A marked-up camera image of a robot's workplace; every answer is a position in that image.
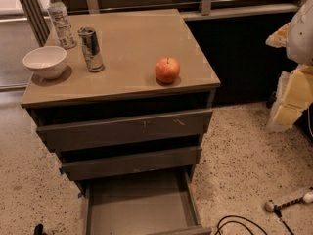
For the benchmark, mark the silver drink can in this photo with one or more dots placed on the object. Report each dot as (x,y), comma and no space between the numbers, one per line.
(90,49)

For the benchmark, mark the red apple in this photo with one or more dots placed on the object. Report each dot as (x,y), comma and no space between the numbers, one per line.
(167,70)

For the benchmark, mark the grey drawer cabinet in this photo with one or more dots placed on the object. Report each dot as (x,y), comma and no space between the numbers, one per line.
(131,44)

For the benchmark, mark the grey open bottom drawer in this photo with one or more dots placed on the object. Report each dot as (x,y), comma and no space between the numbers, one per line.
(159,202)

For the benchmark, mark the black object at floor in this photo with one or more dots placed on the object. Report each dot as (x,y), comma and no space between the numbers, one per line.
(38,230)

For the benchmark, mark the grey middle drawer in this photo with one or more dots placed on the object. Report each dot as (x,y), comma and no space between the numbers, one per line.
(128,164)

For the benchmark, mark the grey top drawer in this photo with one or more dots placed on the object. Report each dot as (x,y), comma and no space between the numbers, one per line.
(124,130)

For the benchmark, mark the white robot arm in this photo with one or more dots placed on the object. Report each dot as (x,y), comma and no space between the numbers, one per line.
(299,47)

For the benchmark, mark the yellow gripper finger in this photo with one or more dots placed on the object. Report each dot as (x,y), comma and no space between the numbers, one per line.
(279,38)
(294,95)

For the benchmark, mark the clear plastic water bottle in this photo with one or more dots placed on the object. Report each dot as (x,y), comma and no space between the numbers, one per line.
(59,18)

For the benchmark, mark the white ceramic bowl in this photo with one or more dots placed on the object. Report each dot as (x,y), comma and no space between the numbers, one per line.
(47,62)

